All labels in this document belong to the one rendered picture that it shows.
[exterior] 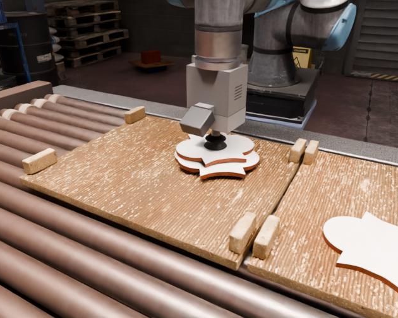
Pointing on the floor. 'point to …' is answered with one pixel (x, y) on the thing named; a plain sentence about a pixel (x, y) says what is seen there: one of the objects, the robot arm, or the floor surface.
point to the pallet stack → (85, 29)
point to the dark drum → (43, 47)
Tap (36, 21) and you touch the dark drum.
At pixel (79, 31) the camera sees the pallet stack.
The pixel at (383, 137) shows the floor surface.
